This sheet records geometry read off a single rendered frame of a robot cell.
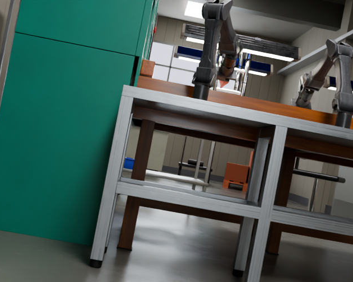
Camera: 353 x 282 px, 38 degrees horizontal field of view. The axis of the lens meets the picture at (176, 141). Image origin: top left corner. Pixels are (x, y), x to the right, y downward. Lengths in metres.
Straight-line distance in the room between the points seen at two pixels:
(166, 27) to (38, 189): 8.99
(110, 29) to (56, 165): 0.63
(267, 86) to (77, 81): 9.07
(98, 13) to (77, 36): 0.14
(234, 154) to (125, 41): 8.78
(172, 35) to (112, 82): 8.81
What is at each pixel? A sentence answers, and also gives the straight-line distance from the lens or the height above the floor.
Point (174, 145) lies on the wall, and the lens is 10.75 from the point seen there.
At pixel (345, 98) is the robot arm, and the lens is 2.21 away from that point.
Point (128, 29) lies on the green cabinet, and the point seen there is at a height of 0.94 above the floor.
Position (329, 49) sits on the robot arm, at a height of 1.04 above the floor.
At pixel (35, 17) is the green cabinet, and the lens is 2.31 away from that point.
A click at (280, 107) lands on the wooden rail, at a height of 0.75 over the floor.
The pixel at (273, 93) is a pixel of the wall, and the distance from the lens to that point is 11.13.
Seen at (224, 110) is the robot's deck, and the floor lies 0.65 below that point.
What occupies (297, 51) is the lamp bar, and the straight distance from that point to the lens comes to 2.71.
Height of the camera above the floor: 0.47
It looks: 1 degrees up
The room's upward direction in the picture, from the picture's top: 11 degrees clockwise
